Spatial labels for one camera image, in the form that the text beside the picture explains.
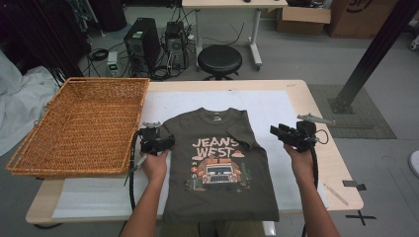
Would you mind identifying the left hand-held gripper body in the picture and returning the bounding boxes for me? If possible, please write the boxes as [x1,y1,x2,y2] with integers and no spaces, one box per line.
[137,120,166,157]

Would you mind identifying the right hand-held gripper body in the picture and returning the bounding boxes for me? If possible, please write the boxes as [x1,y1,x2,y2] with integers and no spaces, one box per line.
[284,113,337,153]

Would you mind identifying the orange wicker basket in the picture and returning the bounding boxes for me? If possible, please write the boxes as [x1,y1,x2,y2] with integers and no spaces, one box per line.
[5,76,151,179]

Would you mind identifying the olive green printed t-shirt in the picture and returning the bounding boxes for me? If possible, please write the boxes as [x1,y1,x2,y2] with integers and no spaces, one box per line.
[157,107,281,223]

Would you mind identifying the person's left hand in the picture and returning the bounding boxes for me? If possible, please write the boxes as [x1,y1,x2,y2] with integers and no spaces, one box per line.
[139,149,171,184]

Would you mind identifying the person's right hand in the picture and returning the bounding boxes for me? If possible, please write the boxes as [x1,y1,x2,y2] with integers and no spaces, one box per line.
[284,143,315,186]

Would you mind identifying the grey floor mat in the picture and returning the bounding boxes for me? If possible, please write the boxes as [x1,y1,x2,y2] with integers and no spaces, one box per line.
[307,84,397,140]

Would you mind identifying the black tape piece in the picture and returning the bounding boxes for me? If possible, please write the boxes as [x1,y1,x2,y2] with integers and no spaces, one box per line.
[341,180,368,192]

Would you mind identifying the white power box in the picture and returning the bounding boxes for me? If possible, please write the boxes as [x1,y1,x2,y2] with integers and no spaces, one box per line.
[106,50,120,77]

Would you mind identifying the black round stool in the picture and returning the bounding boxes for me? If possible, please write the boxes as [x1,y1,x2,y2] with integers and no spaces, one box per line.
[197,43,243,82]

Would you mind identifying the white table leg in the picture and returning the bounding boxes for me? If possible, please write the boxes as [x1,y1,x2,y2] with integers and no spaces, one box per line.
[263,220,277,237]

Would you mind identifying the small open computer case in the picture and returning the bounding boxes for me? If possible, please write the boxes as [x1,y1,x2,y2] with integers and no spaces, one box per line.
[163,21,190,70]

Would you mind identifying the black computer tower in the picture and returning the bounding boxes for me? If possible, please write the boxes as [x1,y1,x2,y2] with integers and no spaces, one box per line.
[123,17,162,72]

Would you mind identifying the person's khaki trousers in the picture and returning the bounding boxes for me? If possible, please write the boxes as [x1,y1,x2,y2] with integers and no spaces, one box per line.
[161,220,266,237]

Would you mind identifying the small open cardboard box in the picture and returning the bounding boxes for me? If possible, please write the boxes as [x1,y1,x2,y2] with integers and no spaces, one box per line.
[276,5,332,36]

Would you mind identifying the white round object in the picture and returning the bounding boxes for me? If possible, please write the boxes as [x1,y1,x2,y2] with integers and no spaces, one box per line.
[408,150,419,179]

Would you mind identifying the large cardboard box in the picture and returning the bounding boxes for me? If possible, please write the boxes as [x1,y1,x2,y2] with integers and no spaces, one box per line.
[325,0,401,40]

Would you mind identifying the white cloth sheet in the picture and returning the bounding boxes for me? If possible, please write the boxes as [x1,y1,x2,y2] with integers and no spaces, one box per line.
[0,48,60,158]

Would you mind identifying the white-legged desk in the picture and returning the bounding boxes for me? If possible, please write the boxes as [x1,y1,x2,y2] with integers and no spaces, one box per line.
[181,0,289,72]

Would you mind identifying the black curtain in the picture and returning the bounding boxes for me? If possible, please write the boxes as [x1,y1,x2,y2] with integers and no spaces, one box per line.
[0,0,92,80]

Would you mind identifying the right hand-held gripper black cable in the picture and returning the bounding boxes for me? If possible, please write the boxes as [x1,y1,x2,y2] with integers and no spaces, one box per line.
[300,127,330,237]

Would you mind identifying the hand-held gripper black cable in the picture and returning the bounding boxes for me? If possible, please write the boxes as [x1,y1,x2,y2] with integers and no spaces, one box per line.
[300,127,330,237]
[123,129,149,211]

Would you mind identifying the left hand-held gripper black cable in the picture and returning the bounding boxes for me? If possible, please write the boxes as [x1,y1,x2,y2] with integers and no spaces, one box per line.
[123,129,149,211]

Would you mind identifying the tangle of black cables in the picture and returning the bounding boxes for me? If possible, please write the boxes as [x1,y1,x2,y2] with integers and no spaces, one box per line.
[125,57,199,82]

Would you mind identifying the coiled black cable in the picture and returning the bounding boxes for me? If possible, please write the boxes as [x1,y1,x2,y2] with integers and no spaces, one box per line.
[87,47,110,62]

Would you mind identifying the black metal post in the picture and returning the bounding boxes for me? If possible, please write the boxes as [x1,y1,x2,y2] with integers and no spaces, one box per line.
[327,0,419,116]

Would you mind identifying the black floor cable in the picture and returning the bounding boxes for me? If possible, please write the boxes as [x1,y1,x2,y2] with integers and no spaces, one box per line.
[33,222,63,230]

